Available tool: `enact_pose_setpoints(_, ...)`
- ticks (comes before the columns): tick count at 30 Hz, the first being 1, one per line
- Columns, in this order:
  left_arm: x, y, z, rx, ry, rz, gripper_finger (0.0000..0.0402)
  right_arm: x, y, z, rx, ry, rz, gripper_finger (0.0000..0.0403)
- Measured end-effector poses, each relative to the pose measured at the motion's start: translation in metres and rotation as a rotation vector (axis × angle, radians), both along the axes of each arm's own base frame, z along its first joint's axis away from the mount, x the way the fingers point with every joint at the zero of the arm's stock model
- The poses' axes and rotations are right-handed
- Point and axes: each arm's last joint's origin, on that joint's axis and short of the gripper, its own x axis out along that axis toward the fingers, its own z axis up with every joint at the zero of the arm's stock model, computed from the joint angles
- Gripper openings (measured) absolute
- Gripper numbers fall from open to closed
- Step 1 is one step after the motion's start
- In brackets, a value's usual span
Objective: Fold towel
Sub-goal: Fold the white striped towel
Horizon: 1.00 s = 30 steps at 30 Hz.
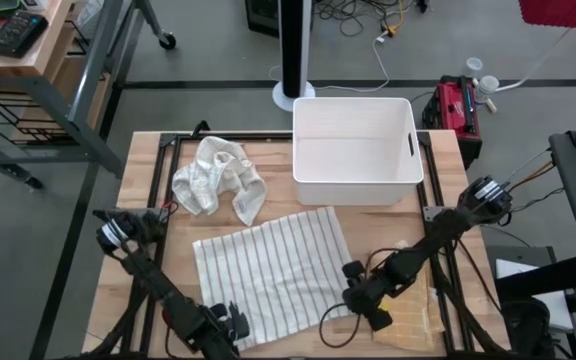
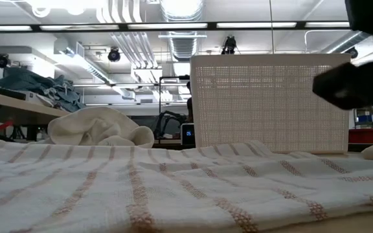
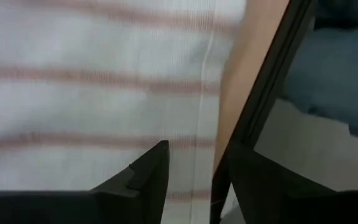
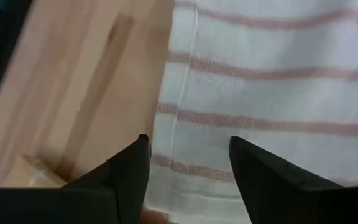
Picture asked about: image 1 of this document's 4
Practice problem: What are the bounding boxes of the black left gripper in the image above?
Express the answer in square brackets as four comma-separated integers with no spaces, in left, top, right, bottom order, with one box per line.
[187,301,251,360]

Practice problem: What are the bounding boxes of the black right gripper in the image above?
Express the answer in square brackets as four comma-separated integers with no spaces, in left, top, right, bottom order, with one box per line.
[342,269,410,333]

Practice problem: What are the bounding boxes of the yellow checked towel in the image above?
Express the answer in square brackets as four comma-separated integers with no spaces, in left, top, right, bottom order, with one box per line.
[371,239,447,354]

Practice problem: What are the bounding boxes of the white towel with red stripes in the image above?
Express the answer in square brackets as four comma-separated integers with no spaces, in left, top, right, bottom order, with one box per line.
[191,205,354,353]

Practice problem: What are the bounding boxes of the crumpled cream towel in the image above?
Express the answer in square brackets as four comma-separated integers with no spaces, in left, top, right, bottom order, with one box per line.
[170,135,269,228]

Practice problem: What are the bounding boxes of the black bag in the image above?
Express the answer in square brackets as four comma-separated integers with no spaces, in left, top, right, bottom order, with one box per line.
[499,298,557,360]

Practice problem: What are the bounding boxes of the white paper sheet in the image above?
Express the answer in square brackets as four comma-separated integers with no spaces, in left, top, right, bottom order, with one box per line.
[494,257,576,333]

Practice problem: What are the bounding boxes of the white perforated plastic basket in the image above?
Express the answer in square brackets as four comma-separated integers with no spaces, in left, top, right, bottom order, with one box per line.
[291,96,426,208]

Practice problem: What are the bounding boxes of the red tool bag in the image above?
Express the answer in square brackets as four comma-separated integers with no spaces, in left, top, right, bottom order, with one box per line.
[421,74,485,169]

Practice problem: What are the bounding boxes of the white plastic jar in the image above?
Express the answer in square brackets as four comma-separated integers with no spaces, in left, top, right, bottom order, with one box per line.
[462,56,485,82]
[473,74,501,105]

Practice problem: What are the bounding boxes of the white and black tower fan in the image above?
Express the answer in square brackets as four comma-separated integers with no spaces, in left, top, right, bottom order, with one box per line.
[271,0,317,114]

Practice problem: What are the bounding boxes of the black caster wheel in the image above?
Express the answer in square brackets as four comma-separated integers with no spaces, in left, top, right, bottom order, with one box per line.
[157,30,179,52]

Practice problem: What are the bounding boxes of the black box on floor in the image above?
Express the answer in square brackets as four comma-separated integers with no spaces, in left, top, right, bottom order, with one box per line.
[243,0,280,39]

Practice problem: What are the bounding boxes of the red ribbed panel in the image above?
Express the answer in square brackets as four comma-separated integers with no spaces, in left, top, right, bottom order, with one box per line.
[517,0,576,33]

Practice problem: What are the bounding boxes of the black keypad device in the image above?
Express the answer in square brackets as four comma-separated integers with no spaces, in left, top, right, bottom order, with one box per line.
[0,10,50,59]

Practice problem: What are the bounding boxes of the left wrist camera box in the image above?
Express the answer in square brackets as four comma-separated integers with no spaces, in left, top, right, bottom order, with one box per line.
[209,302,231,322]

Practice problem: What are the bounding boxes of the black aluminium table frame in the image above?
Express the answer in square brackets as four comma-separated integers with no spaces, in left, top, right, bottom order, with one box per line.
[144,129,470,357]

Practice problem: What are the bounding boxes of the black floor cable tangle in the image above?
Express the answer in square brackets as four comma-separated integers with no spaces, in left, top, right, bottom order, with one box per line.
[314,0,420,39]

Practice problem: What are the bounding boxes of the wooden workbench with steel frame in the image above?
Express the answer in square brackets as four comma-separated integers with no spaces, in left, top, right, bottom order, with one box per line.
[0,0,178,192]

